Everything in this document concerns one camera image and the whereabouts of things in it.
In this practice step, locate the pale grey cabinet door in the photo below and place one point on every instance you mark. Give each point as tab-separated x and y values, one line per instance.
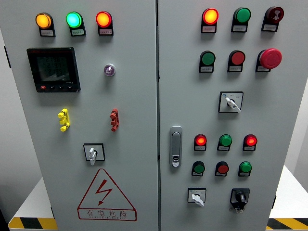
134	108

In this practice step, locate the silver door lock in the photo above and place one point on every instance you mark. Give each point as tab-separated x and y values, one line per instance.
175	144

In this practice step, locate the small label plate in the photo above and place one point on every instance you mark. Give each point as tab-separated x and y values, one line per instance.
262	68
78	32
220	174
235	68
248	148
209	29
206	69
47	33
105	31
222	148
196	174
199	148
269	27
239	28
243	174

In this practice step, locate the pale grey door with lock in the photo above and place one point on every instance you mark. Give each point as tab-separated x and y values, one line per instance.
264	120

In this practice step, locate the black display meter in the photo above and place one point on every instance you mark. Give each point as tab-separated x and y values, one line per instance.
54	69

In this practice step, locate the red warning triangle sticker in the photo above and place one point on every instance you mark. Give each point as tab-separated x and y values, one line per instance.
104	188

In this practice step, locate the large green push button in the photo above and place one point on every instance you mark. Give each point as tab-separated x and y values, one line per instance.
208	58

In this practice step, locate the small red lit lamp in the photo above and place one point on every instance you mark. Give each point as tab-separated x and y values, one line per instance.
250	140
200	140

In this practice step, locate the black cabinet hinge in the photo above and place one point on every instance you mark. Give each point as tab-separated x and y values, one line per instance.
52	213
274	202
7	56

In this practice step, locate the large yellow lit lamp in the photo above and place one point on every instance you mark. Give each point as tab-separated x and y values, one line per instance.
43	20

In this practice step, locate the dark red buzzer lamp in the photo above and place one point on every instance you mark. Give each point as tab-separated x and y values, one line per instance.
275	13

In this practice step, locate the white round lamp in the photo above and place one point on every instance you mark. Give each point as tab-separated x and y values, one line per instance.
109	69

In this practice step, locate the large green lit lamp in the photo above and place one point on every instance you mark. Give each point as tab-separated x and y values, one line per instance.
73	19

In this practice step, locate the black yellow striped tape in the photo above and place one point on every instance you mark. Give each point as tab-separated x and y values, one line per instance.
31	223
288	223

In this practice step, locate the large red stop button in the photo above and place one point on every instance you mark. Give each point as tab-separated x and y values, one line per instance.
270	58

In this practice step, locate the large red push button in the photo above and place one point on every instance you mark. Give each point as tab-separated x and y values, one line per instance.
237	58

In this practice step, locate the small green lamp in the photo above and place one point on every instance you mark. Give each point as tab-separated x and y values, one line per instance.
245	167
225	140

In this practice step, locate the small red push button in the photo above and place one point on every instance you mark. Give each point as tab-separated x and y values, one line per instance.
222	168

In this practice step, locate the large red lit lamp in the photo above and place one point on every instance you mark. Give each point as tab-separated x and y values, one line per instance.
103	19
210	16

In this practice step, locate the small green push button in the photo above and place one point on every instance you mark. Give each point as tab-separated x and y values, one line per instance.
199	168

